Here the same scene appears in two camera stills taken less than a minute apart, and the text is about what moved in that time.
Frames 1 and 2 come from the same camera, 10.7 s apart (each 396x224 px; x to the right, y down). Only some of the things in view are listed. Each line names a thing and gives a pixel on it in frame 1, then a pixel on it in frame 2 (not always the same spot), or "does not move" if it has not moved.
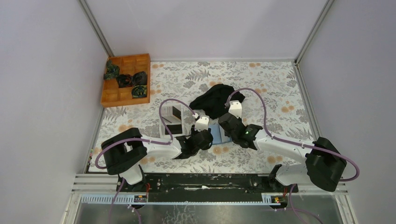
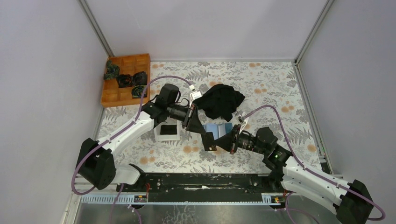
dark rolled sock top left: (112, 70) does not move
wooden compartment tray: (112, 95) does not move
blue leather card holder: (218, 134) does not move
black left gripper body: (193, 131) to (180, 113)
